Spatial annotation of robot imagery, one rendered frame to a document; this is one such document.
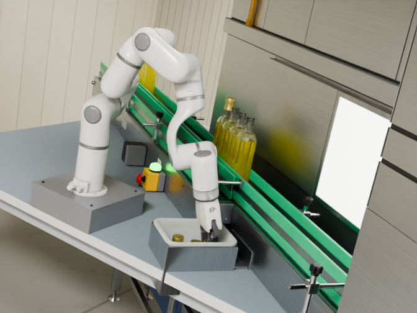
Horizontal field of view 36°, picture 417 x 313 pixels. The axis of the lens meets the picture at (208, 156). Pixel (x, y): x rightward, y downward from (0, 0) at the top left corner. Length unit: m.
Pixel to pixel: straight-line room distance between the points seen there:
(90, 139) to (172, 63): 0.39
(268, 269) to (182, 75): 0.60
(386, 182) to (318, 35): 1.03
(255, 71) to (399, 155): 1.39
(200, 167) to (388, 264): 0.78
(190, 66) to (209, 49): 3.37
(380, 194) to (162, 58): 0.85
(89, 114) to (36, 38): 2.61
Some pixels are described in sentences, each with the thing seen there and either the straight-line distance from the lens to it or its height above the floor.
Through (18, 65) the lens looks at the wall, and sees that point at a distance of 4.52.
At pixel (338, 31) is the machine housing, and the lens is 2.02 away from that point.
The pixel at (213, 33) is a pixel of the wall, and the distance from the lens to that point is 5.16.
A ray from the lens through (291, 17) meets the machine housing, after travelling 2.28.
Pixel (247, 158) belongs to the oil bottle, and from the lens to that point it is 2.15.
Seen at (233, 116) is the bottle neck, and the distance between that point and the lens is 2.23.
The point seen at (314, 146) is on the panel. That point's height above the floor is 1.13.
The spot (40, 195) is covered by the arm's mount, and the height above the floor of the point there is 0.80.
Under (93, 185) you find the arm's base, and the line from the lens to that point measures 2.07.
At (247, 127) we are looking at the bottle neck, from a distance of 2.13.
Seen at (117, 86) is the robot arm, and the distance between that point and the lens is 1.96.
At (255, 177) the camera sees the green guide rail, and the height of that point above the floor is 0.96.
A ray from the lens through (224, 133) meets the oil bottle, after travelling 2.23.
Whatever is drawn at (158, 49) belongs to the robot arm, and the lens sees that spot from 1.82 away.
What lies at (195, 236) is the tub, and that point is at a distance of 2.03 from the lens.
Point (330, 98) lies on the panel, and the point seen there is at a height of 1.29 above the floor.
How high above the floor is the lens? 1.61
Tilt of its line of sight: 17 degrees down
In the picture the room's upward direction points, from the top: 11 degrees clockwise
